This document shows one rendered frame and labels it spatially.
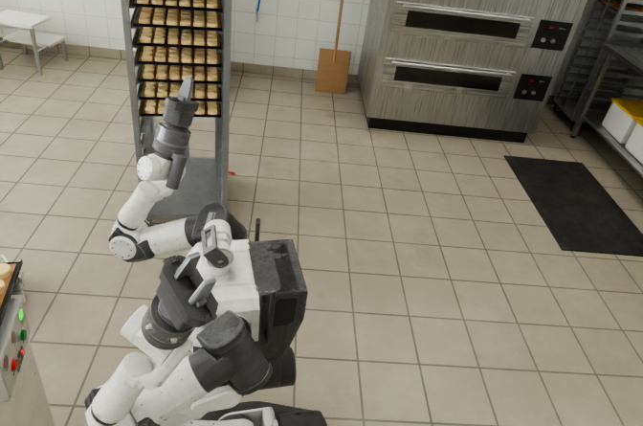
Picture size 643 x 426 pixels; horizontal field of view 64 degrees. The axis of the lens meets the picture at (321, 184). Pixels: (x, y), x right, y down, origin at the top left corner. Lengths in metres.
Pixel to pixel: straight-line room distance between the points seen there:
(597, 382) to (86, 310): 2.52
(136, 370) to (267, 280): 0.39
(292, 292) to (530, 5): 3.50
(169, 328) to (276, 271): 0.47
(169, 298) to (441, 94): 3.78
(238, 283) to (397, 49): 3.19
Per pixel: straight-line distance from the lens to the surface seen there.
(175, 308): 0.87
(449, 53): 4.32
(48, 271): 3.06
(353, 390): 2.48
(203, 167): 3.47
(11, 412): 1.81
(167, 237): 1.53
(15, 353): 1.70
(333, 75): 5.03
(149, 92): 2.74
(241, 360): 1.16
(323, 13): 5.13
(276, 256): 1.36
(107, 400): 1.13
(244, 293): 1.26
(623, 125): 4.95
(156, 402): 1.19
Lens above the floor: 2.02
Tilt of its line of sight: 34 degrees down
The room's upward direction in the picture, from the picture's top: 8 degrees clockwise
